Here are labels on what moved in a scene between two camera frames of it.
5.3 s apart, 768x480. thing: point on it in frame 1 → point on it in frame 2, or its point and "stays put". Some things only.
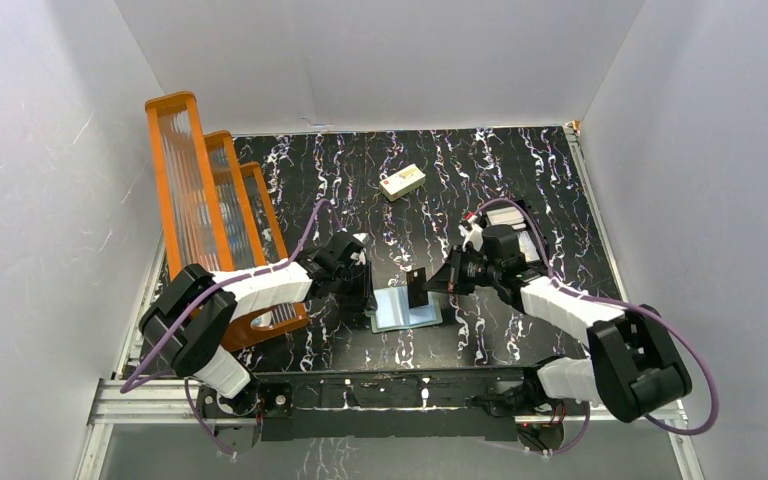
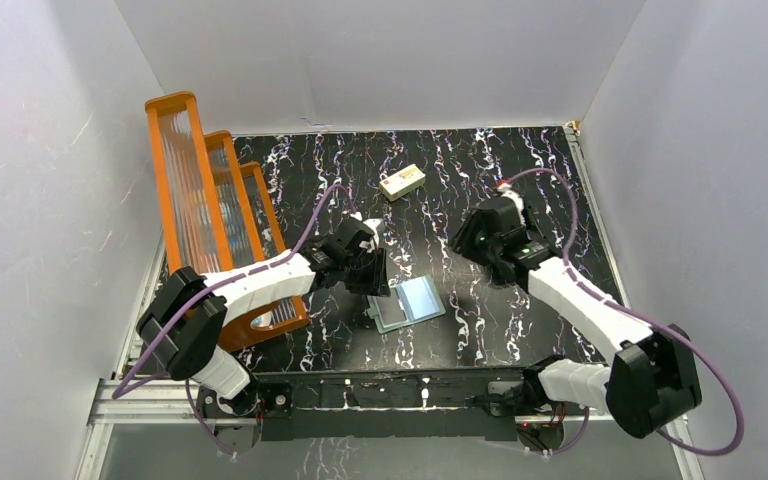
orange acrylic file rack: x=214 y=211 stays put
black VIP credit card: x=417 y=295 → x=391 y=308
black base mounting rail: x=494 y=404 stays put
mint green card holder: x=392 y=310 stays put
